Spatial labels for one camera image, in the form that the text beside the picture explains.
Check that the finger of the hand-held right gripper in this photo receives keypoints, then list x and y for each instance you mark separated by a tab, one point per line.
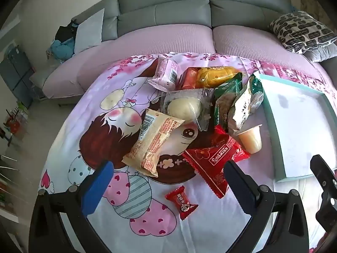
326	184

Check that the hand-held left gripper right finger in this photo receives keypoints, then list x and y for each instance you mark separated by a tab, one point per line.
241	187

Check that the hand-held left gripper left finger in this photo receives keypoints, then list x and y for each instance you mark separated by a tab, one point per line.
98	187

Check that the large red snack packet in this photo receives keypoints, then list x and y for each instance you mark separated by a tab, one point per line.
213	160

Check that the jelly cup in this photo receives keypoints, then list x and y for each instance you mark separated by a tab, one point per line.
251	138

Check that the small red candy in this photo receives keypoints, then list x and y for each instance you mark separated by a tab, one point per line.
181	202

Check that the white tray with teal rim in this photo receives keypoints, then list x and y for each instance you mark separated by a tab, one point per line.
297	126

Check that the beige bread packet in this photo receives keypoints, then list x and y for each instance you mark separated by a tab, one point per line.
155	142

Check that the white and green snack packet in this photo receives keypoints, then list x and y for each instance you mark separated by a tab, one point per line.
244	108

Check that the green biscuit packet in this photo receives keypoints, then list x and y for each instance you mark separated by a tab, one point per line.
226	97

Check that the clear packet with white bun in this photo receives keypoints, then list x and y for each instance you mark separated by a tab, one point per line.
184	106

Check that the yellow bread packet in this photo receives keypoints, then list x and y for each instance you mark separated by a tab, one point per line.
216	76

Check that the red orange snack packet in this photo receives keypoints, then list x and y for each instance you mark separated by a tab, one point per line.
190	79

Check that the pink snack packet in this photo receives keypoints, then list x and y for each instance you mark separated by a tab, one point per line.
164	71

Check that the printed cartoon blanket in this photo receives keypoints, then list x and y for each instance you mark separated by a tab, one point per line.
105	142

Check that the plant in red pot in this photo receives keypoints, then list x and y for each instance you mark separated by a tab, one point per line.
11	122

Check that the dark blue cabinet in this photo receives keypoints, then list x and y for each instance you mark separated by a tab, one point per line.
18	76

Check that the teal cloth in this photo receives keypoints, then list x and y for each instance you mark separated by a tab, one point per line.
62	48

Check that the light grey pillow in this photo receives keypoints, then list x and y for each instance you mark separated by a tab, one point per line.
89	31

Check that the black and white patterned pillow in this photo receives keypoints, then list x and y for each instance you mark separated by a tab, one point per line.
302	30

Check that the pink ribbed sofa cover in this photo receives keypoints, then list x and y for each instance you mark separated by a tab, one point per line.
171	39

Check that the grey sofa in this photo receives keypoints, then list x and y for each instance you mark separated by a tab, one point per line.
171	10

